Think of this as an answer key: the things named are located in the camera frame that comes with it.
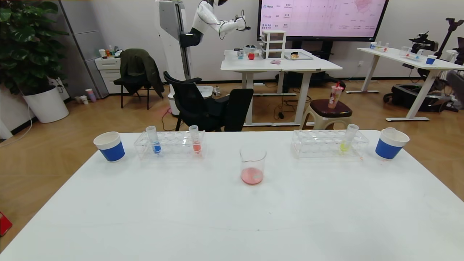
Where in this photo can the black tripod stand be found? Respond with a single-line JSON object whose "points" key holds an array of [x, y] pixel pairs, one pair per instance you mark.
{"points": [[450, 31]]}

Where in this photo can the clear glass beaker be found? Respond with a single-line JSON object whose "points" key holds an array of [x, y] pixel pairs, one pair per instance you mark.
{"points": [[252, 176]]}

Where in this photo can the black office chair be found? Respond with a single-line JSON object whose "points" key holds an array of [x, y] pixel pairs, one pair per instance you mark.
{"points": [[203, 108]]}

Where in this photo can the small light blue cup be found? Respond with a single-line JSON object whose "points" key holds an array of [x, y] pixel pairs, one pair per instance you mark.
{"points": [[240, 54]]}

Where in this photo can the blue pigment test tube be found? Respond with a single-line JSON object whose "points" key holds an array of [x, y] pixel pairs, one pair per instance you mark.
{"points": [[156, 146]]}

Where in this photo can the yellow pigment test tube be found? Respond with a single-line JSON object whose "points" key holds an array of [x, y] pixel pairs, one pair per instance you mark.
{"points": [[345, 145]]}

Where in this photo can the grey tray with food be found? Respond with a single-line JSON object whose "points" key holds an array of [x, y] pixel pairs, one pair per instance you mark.
{"points": [[299, 56]]}

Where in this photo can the small blue paper cup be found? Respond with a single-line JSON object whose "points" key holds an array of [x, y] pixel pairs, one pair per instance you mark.
{"points": [[431, 59]]}

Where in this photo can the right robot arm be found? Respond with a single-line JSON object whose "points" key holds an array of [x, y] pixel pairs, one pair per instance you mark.
{"points": [[457, 87]]}

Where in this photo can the pink drink cup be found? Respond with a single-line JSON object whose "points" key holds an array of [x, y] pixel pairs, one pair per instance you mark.
{"points": [[333, 98]]}

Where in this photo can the blue white paper cup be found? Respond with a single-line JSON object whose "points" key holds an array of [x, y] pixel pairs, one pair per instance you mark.
{"points": [[387, 148], [112, 150]]}

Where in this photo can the white drawer cabinet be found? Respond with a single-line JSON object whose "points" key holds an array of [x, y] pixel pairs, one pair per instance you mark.
{"points": [[108, 71]]}

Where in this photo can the brown-top plastic stool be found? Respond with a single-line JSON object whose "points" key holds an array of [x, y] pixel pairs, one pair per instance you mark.
{"points": [[328, 108]]}

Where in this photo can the white drawer organizer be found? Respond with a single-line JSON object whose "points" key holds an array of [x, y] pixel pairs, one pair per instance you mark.
{"points": [[273, 44]]}

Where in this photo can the small white cup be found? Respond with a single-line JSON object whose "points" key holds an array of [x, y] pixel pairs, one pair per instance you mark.
{"points": [[83, 99]]}

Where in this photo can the white humanoid robot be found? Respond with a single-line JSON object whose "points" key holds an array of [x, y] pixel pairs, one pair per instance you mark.
{"points": [[174, 35]]}

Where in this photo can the clear acrylic test tube rack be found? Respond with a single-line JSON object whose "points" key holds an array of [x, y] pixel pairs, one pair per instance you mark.
{"points": [[322, 143], [174, 145]]}

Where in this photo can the purple stacked cups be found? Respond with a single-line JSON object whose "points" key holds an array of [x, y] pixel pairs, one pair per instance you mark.
{"points": [[90, 95]]}

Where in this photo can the black desktop robot arm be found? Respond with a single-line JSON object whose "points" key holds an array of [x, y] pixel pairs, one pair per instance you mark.
{"points": [[423, 42]]}

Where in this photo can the red pigment test tube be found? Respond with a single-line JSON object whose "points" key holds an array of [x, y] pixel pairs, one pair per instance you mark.
{"points": [[197, 146], [389, 130]]}

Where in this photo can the red box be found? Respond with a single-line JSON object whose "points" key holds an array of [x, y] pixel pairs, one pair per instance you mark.
{"points": [[5, 224]]}

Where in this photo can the black four-leg chair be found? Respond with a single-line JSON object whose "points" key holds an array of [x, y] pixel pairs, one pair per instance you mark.
{"points": [[124, 81]]}

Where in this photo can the large black-framed display screen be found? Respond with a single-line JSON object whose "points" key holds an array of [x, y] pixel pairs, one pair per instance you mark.
{"points": [[326, 21]]}

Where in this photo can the white double desk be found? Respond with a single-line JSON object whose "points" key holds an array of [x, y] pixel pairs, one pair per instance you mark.
{"points": [[261, 64]]}

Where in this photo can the white bowl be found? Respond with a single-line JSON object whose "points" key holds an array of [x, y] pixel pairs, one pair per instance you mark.
{"points": [[250, 48]]}

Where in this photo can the green plant in white pot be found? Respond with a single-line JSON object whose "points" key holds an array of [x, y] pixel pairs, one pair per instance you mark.
{"points": [[25, 42]]}

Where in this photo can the white single desk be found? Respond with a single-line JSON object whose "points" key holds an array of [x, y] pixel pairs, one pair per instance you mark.
{"points": [[398, 56]]}

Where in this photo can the dark green jacket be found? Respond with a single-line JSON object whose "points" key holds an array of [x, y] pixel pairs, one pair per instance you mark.
{"points": [[139, 67]]}

